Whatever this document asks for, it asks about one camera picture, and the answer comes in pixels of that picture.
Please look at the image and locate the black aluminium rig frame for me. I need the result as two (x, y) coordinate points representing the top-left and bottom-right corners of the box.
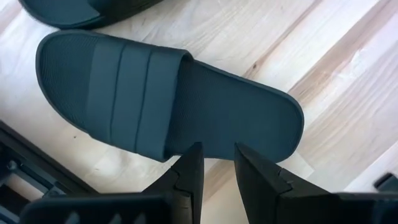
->
(0, 120), (100, 224)

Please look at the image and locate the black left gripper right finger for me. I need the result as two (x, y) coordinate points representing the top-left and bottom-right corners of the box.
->
(234, 142), (340, 224)

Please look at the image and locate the black rubber slide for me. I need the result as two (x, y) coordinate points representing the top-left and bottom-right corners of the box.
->
(35, 30), (305, 164)
(17, 0), (164, 30)

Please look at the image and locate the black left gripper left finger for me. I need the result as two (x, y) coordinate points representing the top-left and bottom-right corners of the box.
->
(142, 142), (205, 224)

